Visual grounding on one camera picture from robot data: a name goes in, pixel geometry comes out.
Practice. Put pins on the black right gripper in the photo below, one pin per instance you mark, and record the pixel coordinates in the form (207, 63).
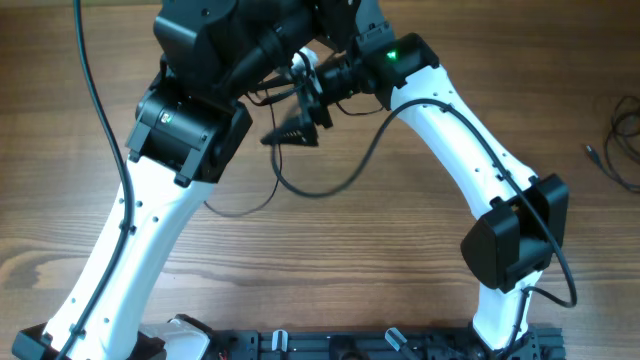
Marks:
(310, 106)

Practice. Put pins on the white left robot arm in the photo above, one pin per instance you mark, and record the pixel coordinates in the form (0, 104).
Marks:
(189, 124)

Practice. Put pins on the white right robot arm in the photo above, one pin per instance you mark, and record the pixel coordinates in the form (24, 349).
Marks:
(348, 47)

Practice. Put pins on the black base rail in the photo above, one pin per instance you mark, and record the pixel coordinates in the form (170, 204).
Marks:
(430, 344)

